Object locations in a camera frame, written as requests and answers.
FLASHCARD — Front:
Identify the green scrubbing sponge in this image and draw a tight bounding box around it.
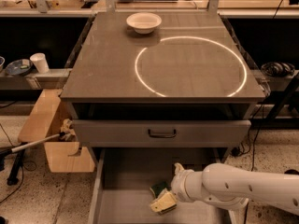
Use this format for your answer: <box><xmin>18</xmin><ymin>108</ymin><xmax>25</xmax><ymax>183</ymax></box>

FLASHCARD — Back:
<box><xmin>149</xmin><ymin>181</ymin><xmax>170</xmax><ymax>200</ymax></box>

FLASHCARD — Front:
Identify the top drawer with black handle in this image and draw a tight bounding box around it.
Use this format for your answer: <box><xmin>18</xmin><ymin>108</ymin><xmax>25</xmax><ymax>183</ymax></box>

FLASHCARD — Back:
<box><xmin>74</xmin><ymin>119</ymin><xmax>250</xmax><ymax>148</ymax></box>

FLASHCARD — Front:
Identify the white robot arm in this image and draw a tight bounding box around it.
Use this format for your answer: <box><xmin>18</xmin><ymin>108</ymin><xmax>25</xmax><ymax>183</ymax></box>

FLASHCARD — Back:
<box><xmin>150</xmin><ymin>162</ymin><xmax>299</xmax><ymax>215</ymax></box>

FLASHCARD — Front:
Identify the open grey middle drawer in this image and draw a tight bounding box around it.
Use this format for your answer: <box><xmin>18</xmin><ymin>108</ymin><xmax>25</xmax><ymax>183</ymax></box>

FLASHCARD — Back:
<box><xmin>88</xmin><ymin>148</ymin><xmax>232</xmax><ymax>224</ymax></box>

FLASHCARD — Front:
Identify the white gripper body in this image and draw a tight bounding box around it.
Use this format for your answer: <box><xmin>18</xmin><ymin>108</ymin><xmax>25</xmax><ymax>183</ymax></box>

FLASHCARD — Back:
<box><xmin>171</xmin><ymin>170</ymin><xmax>203</xmax><ymax>203</ymax></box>

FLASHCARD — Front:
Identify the white paper bowl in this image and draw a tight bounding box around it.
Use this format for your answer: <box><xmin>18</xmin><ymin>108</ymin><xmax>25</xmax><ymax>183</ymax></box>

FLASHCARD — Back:
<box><xmin>126</xmin><ymin>12</ymin><xmax>162</xmax><ymax>35</ymax></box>

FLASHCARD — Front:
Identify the grey side shelf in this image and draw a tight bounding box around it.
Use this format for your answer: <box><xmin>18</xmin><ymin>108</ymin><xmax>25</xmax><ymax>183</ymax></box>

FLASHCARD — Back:
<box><xmin>0</xmin><ymin>68</ymin><xmax>72</xmax><ymax>90</ymax></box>

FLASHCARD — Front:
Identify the black floor cable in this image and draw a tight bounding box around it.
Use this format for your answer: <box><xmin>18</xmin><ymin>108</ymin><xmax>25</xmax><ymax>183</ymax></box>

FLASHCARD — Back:
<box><xmin>232</xmin><ymin>105</ymin><xmax>265</xmax><ymax>173</ymax></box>

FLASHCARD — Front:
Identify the white paper cup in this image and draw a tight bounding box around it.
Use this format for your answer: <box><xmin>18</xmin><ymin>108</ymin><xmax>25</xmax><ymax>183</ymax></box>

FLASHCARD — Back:
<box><xmin>30</xmin><ymin>53</ymin><xmax>49</xmax><ymax>74</ymax></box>

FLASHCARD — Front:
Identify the black shoe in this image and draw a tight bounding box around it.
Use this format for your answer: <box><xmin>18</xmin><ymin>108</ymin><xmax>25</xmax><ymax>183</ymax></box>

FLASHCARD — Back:
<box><xmin>284</xmin><ymin>169</ymin><xmax>299</xmax><ymax>175</ymax></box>

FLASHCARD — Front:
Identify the grey drawer cabinet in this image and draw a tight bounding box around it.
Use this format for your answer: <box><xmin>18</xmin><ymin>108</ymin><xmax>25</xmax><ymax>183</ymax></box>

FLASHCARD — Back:
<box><xmin>60</xmin><ymin>11</ymin><xmax>266</xmax><ymax>157</ymax></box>

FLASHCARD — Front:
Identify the coiled black cable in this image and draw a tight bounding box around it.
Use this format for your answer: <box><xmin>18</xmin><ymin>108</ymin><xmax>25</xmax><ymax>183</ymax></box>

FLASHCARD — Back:
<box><xmin>260</xmin><ymin>61</ymin><xmax>295</xmax><ymax>78</ymax></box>

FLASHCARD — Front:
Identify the blue plate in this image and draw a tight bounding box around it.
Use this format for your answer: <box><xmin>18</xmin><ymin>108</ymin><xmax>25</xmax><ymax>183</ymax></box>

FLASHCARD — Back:
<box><xmin>5</xmin><ymin>59</ymin><xmax>33</xmax><ymax>76</ymax></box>

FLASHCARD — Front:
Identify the metal pole with black stand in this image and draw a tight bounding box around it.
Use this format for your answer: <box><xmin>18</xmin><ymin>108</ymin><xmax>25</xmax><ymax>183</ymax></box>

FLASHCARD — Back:
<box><xmin>0</xmin><ymin>132</ymin><xmax>65</xmax><ymax>186</ymax></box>

